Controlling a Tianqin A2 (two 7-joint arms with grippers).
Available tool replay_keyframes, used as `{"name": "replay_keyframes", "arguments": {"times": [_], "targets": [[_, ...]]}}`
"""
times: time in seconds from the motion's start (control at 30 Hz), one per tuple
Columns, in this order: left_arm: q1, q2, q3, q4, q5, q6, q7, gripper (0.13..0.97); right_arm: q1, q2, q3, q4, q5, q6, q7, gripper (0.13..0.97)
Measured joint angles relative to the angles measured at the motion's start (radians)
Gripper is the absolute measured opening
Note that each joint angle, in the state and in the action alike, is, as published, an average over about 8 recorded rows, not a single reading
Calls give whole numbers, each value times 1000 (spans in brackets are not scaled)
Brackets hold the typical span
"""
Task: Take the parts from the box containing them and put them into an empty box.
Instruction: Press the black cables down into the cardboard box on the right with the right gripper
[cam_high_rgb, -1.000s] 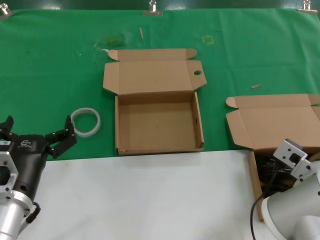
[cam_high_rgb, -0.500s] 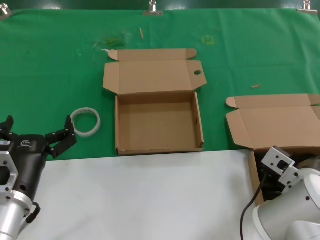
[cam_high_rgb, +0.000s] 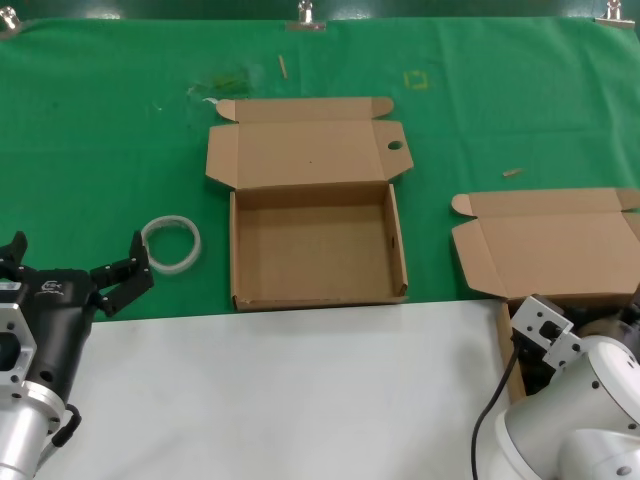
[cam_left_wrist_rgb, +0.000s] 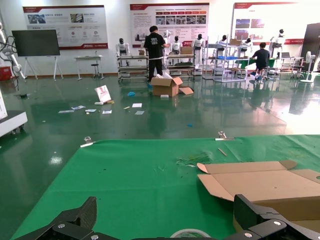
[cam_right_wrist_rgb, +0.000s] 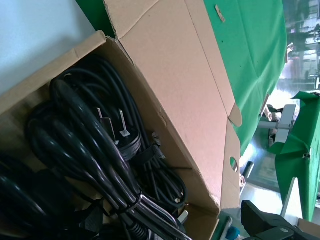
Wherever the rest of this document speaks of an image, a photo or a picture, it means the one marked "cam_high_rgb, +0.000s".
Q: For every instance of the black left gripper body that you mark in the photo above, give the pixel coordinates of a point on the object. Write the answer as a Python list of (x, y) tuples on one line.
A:
[(57, 320)]

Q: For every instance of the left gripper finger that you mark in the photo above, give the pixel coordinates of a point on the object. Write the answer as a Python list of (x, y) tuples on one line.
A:
[(125, 280), (12, 252)]

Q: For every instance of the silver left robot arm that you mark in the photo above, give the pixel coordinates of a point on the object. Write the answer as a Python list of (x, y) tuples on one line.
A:
[(22, 435)]

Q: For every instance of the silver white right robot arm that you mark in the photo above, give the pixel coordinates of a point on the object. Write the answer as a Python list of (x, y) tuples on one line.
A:
[(575, 425)]

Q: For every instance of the cardboard box with round hole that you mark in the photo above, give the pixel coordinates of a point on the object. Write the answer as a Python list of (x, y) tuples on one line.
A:
[(310, 250)]

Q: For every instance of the plain brown cardboard box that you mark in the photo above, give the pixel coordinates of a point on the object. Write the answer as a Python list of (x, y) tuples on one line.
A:
[(550, 250)]

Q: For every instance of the green table cloth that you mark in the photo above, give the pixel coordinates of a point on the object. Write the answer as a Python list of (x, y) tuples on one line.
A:
[(75, 150)]

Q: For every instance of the clear bag of green scraps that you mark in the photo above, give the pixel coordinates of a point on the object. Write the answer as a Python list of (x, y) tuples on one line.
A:
[(227, 82)]

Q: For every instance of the thin wooden stick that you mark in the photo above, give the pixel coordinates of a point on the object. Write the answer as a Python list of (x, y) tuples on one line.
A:
[(283, 66)]

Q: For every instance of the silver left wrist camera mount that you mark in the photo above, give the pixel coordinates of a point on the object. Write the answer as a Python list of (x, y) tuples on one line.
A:
[(10, 320)]

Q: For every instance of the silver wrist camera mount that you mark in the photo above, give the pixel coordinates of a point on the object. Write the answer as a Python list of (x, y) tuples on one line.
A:
[(537, 320), (10, 320)]

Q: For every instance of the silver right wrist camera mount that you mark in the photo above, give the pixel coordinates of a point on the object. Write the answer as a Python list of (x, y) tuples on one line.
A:
[(537, 320)]

